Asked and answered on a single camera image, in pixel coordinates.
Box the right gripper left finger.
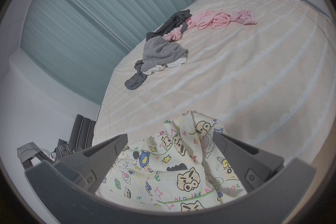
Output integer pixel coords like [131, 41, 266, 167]
[54, 133, 128, 192]

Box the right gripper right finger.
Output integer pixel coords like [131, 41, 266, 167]
[213, 131, 285, 194]

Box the white printed pyjama top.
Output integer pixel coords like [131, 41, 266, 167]
[95, 110, 248, 212]

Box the bed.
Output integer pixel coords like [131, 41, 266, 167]
[93, 0, 335, 202]

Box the dark grey garment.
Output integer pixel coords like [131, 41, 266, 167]
[125, 60, 148, 90]

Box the grey knit garment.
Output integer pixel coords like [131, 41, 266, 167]
[142, 36, 189, 75]

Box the pink garment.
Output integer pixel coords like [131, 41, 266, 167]
[164, 9, 258, 42]

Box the black garment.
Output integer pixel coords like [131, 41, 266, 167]
[146, 9, 193, 40]

